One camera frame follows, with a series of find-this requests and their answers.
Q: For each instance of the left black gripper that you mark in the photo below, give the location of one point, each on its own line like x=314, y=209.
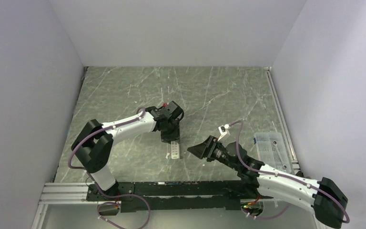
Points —
x=175, y=136

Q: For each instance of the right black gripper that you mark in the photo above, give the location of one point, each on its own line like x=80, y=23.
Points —
x=206, y=149

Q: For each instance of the white remote control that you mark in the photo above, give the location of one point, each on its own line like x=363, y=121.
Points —
x=175, y=150

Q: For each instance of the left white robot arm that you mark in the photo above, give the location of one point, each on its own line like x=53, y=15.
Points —
x=92, y=147

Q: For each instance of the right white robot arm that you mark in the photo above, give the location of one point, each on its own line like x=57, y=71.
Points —
x=323, y=198

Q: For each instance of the clear plastic box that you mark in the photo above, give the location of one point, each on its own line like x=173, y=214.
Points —
x=272, y=151

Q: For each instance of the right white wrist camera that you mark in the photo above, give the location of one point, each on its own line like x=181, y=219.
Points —
x=224, y=132

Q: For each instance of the aluminium rail right edge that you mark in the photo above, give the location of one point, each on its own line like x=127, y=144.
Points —
x=287, y=138

